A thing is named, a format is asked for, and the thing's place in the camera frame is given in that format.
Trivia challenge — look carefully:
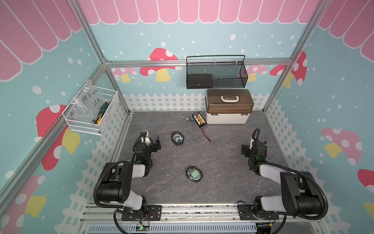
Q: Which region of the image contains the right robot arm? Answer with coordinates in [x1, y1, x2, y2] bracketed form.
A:
[241, 128, 328, 220]

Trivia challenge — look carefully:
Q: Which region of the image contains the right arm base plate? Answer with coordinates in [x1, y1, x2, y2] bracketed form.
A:
[237, 203, 279, 221]

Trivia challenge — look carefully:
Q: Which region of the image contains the white wire wall basket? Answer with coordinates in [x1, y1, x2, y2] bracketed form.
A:
[62, 81, 119, 136]

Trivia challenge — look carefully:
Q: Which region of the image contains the brown lidded storage box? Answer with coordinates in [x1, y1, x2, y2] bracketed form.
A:
[206, 89, 254, 124]

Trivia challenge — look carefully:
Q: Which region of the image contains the black orange battery pack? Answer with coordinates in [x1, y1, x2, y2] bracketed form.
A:
[192, 112, 207, 128]

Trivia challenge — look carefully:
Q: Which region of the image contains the black mesh wall basket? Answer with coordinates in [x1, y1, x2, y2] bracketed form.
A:
[186, 55, 248, 89]

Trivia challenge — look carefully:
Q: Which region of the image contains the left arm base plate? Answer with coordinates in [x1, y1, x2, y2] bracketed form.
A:
[121, 205, 162, 221]

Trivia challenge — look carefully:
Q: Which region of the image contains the red battery connector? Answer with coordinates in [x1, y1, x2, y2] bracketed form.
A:
[200, 127, 212, 142]

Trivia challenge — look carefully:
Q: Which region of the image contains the green charger cube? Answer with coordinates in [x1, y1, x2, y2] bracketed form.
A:
[190, 170, 201, 180]

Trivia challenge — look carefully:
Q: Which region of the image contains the clear plastic labelled bag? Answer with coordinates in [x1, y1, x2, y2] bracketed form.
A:
[71, 81, 106, 117]

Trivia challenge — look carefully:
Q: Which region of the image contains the black box in basket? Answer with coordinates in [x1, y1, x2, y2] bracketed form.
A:
[186, 74, 213, 89]

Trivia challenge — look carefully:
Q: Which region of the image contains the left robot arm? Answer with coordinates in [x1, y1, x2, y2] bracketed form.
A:
[93, 131, 161, 220]

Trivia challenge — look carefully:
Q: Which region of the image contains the green yellow tool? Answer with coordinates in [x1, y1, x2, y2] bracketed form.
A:
[91, 102, 110, 125]

